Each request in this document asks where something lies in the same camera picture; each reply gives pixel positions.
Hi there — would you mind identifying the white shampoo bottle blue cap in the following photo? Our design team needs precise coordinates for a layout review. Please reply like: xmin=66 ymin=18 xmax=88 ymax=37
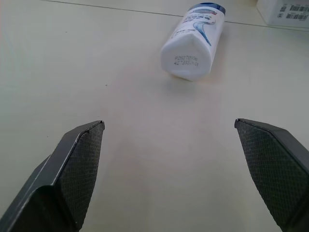
xmin=160 ymin=1 xmax=226 ymax=82

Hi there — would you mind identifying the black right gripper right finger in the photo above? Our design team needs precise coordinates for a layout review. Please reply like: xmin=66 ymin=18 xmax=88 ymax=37
xmin=234 ymin=118 xmax=309 ymax=232

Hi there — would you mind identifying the white box with barcode labels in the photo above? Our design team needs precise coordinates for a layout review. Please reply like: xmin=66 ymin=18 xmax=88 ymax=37
xmin=255 ymin=0 xmax=309 ymax=27

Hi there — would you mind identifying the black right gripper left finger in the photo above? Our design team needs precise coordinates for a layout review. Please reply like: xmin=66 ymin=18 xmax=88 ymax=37
xmin=0 ymin=120 xmax=105 ymax=232

